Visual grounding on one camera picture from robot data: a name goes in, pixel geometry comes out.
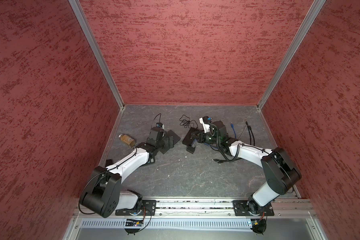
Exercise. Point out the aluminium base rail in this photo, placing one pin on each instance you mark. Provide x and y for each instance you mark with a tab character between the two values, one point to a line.
280	208

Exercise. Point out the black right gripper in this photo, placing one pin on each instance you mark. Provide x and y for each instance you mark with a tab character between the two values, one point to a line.
200	138

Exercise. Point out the black power adapter with cable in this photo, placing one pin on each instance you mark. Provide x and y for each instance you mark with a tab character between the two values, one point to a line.
186	122

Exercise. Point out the aluminium corner post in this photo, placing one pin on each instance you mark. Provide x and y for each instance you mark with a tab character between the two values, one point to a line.
305	26
85	26

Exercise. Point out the black network switch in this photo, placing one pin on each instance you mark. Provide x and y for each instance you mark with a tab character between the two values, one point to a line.
173	138
189	138

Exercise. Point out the aluminium left corner post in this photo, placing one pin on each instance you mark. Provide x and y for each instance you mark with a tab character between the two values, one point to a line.
85	26

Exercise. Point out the glass jar with brown contents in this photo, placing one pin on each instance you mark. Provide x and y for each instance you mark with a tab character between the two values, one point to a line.
128	140

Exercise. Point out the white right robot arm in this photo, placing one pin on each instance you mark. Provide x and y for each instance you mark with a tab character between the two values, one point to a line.
280	171

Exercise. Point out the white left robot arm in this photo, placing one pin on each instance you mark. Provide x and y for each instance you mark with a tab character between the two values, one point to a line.
103	194

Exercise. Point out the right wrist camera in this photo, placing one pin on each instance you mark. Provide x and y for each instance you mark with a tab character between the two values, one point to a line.
205	121

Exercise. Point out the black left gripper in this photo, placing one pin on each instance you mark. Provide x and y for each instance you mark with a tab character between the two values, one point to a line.
166	145

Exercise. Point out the aluminium right corner post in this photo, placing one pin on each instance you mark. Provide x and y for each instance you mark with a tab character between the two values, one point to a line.
305	26

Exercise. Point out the black power adapter near switch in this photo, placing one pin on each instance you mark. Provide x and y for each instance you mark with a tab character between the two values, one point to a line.
190	149

